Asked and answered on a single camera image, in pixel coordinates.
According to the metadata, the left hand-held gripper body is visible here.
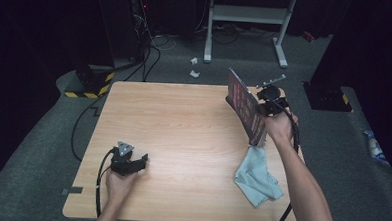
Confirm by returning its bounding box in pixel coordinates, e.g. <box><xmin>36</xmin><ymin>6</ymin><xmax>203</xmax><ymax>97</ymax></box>
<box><xmin>110</xmin><ymin>140</ymin><xmax>136</xmax><ymax>177</ymax></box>

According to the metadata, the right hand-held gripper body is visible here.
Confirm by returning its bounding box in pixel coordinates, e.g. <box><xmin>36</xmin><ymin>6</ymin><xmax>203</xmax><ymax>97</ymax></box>
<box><xmin>254</xmin><ymin>72</ymin><xmax>290</xmax><ymax>117</ymax></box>

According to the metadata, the red cover magazine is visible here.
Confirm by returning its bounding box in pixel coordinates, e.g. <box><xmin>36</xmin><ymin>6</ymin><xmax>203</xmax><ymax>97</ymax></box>
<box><xmin>223</xmin><ymin>67</ymin><xmax>271</xmax><ymax>148</ymax></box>

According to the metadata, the light blue cloth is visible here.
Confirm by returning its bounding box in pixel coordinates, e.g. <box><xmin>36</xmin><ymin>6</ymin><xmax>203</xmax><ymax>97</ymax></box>
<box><xmin>232</xmin><ymin>144</ymin><xmax>286</xmax><ymax>209</ymax></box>

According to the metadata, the person's left hand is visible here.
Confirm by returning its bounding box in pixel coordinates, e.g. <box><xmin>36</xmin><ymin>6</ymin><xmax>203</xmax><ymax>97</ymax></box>
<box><xmin>105</xmin><ymin>170</ymin><xmax>138</xmax><ymax>206</ymax></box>

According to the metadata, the person's right hand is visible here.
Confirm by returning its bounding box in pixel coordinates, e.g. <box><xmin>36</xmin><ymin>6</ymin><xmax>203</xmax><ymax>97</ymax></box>
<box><xmin>264</xmin><ymin>111</ymin><xmax>298</xmax><ymax>147</ymax></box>

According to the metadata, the grey tape strip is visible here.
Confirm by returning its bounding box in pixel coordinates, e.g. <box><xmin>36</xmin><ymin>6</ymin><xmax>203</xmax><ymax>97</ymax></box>
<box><xmin>61</xmin><ymin>185</ymin><xmax>85</xmax><ymax>198</ymax></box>

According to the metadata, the small red object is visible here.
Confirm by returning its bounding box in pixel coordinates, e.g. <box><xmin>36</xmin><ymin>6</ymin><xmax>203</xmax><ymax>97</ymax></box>
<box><xmin>301</xmin><ymin>29</ymin><xmax>317</xmax><ymax>44</ymax></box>

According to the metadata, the black yellow striped stand base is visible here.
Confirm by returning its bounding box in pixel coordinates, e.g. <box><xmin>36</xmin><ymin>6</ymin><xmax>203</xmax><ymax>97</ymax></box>
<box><xmin>63</xmin><ymin>63</ymin><xmax>116</xmax><ymax>101</ymax></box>

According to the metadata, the white metal stand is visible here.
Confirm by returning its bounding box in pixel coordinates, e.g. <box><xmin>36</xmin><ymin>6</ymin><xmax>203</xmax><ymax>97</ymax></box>
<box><xmin>203</xmin><ymin>0</ymin><xmax>298</xmax><ymax>70</ymax></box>

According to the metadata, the white blue plastic packet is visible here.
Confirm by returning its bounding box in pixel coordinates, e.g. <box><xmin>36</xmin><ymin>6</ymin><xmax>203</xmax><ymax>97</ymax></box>
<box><xmin>361</xmin><ymin>129</ymin><xmax>389</xmax><ymax>164</ymax></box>

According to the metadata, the dark curtain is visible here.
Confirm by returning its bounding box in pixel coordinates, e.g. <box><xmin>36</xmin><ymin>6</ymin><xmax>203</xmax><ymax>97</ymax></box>
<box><xmin>0</xmin><ymin>0</ymin><xmax>118</xmax><ymax>188</ymax></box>
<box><xmin>305</xmin><ymin>0</ymin><xmax>392</xmax><ymax>190</ymax></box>

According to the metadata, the dark equipment rack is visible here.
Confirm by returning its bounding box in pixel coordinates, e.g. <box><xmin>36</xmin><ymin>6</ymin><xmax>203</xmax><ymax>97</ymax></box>
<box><xmin>92</xmin><ymin>0</ymin><xmax>150</xmax><ymax>64</ymax></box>

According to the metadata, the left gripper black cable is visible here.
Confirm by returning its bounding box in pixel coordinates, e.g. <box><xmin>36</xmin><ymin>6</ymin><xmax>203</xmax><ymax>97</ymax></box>
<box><xmin>93</xmin><ymin>147</ymin><xmax>116</xmax><ymax>219</ymax></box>

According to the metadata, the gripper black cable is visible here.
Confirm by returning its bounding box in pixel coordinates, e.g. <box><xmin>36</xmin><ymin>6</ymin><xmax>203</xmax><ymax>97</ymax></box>
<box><xmin>93</xmin><ymin>147</ymin><xmax>116</xmax><ymax>219</ymax></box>
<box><xmin>262</xmin><ymin>93</ymin><xmax>303</xmax><ymax>221</ymax></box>

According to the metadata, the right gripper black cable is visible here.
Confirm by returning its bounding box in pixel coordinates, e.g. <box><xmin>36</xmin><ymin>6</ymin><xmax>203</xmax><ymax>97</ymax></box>
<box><xmin>262</xmin><ymin>93</ymin><xmax>303</xmax><ymax>221</ymax></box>

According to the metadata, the tangle of floor cables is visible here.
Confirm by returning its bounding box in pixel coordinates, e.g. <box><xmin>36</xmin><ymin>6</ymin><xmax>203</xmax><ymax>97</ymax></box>
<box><xmin>193</xmin><ymin>21</ymin><xmax>279</xmax><ymax>48</ymax></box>

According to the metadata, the black floor cable bundle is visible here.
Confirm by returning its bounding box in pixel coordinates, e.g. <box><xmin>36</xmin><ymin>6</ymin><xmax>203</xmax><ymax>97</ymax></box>
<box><xmin>123</xmin><ymin>36</ymin><xmax>163</xmax><ymax>84</ymax></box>

